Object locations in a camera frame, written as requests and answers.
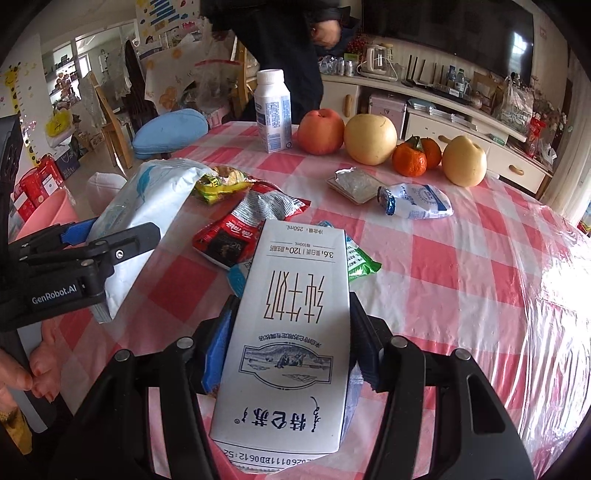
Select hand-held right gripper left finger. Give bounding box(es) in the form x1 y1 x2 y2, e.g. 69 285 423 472
48 295 241 480

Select red apple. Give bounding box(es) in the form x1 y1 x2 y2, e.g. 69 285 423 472
296 108 346 155

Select brown cardboard box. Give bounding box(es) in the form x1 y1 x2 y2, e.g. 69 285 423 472
471 71 504 112

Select pink storage case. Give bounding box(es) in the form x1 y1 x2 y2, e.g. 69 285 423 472
368 93 407 127

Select colourful wall poster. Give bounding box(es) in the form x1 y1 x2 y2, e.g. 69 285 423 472
136 0 204 51

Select pink plastic bin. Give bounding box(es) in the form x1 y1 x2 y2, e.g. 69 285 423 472
8 187 95 252

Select clear plastic bag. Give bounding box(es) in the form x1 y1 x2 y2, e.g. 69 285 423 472
496 76 534 134

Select large yellow pear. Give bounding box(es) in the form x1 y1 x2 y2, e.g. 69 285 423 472
344 113 399 166

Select giraffe height chart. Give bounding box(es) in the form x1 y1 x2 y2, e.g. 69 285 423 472
4 62 38 167

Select light wooden chair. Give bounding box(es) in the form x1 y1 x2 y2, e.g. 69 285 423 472
88 71 134 169

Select green snack packet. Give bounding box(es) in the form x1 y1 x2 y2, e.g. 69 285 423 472
318 220 383 283

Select white blue milk pouch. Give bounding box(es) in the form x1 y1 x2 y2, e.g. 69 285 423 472
376 183 454 221

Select orange print tablecloth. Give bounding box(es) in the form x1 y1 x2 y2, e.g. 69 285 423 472
143 44 218 116

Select person's left hand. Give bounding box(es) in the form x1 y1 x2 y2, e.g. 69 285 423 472
0 332 61 411

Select white yoghurt bottle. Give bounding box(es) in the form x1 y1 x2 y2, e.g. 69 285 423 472
255 69 294 154

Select orange tangerine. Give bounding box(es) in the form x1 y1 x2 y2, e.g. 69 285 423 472
392 141 428 177
418 136 443 169

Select red snack wrapper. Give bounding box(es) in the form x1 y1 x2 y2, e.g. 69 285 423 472
193 181 311 271

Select pack of small bottles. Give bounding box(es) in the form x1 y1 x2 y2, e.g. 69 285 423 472
318 55 356 77

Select black wifi router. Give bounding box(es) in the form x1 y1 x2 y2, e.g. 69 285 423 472
401 54 446 88

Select white and blue milk carton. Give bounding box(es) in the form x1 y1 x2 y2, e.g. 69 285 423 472
209 218 354 476

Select dark wooden chair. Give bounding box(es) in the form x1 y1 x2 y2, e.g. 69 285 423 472
124 39 160 132

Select red gift box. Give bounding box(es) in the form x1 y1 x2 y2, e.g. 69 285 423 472
14 157 63 217

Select silver foil packet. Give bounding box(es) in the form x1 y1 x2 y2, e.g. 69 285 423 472
327 167 384 205

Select red plastic bag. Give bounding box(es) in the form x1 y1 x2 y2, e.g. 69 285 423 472
524 115 546 158

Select grey wet wipe packet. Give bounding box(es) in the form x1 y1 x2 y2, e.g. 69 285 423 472
87 158 218 324

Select red checkered tablecloth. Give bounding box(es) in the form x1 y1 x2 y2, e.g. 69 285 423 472
41 121 591 480

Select white blue plastic pouch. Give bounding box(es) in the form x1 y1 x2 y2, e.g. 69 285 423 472
228 263 252 296

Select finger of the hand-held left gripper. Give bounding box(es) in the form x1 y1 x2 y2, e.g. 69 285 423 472
69 222 162 296
11 220 100 259

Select white TV cabinet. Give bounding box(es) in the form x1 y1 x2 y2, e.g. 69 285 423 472
321 69 555 195

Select blue stool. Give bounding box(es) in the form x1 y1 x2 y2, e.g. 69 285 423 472
133 108 209 160

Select yellow green snack wrapper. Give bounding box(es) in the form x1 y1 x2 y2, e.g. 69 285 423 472
191 165 254 205

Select yellow bag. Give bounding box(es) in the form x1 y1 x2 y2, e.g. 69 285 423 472
46 108 74 137

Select black television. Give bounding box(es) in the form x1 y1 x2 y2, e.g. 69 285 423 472
362 0 535 79

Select glass kettle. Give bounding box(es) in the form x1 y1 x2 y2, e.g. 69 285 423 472
358 44 398 81

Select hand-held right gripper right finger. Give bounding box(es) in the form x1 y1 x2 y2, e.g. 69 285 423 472
348 293 536 480

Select small yellow pear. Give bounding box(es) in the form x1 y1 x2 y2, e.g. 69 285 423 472
441 135 489 188

